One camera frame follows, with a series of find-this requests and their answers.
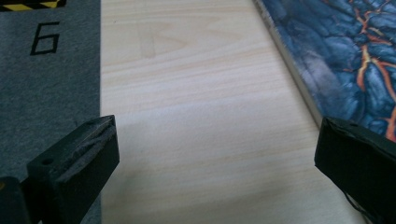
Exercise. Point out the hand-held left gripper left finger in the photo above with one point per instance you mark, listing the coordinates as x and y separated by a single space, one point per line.
77 161

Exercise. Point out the magazine with blue lava cover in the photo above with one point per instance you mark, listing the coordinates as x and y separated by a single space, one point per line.
327 46

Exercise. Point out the black stand with striped base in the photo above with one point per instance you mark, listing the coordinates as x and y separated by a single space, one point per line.
31 4

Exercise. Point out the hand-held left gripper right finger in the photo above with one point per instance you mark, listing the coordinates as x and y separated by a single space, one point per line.
358 161

